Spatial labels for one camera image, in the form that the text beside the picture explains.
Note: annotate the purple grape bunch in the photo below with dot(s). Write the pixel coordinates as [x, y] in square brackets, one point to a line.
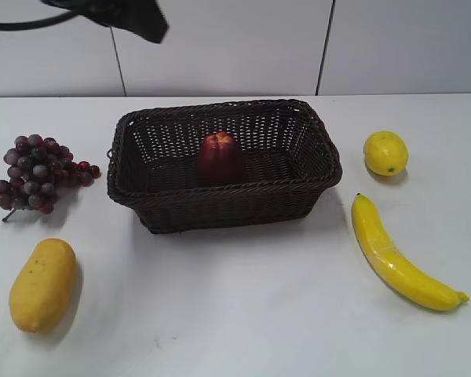
[38, 168]

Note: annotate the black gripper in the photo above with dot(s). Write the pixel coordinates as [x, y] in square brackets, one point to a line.
[140, 17]

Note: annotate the dark brown wicker basket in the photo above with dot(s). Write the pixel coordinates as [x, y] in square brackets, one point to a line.
[289, 161]

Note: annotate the yellow banana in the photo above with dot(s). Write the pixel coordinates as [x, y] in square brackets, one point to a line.
[393, 267]

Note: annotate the yellow mango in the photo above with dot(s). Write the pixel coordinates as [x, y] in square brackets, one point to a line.
[41, 293]

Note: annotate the red apple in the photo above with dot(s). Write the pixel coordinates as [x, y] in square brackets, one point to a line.
[220, 160]

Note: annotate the yellow lemon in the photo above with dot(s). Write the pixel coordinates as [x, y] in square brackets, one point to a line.
[385, 153]

